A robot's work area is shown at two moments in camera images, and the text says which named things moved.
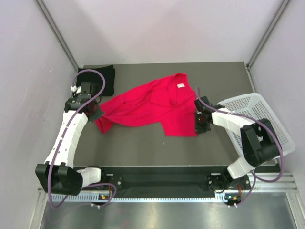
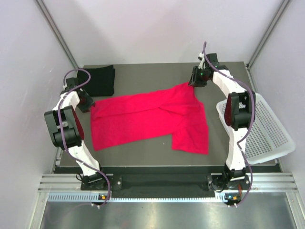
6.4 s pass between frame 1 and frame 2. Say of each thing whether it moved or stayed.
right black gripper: moved
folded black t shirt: stayed
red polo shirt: moved
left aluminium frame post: stayed
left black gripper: moved
